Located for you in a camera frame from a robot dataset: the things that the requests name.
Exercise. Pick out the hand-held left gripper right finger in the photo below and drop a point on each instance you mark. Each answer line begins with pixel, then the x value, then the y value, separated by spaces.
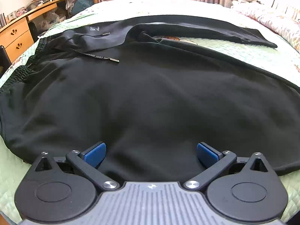
pixel 207 155

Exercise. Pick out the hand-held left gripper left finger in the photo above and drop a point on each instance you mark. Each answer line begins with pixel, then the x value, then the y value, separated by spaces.
pixel 95 155

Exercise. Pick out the black pants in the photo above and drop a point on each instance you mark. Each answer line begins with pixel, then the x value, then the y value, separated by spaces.
pixel 150 98

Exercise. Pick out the green quilted bedspread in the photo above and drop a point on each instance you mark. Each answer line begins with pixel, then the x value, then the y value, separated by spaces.
pixel 246 51

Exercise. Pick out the black chair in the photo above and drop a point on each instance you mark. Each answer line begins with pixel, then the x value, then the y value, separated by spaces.
pixel 4 58

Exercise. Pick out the white plastic bag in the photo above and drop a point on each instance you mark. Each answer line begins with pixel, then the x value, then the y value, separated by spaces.
pixel 51 20

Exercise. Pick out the wooden desk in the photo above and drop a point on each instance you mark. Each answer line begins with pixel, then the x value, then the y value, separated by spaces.
pixel 16 35

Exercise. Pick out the floral duvet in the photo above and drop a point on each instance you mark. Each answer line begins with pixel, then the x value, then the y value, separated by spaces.
pixel 276 21

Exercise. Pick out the blue floor bag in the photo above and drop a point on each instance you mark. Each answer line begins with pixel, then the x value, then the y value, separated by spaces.
pixel 82 3

